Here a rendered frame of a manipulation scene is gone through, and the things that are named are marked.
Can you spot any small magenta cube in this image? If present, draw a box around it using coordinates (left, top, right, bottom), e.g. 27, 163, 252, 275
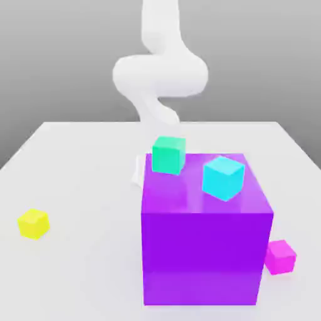
264, 239, 297, 276

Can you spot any large purple box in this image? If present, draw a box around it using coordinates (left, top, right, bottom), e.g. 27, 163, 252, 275
140, 152, 275, 307

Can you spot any small cyan cube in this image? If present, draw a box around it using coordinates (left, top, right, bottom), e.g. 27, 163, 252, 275
201, 155, 246, 203

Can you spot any small yellow cube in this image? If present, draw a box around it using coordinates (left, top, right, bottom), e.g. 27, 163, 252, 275
16, 208, 51, 241

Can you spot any small green cube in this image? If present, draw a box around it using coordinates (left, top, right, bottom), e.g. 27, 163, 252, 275
151, 135, 187, 176

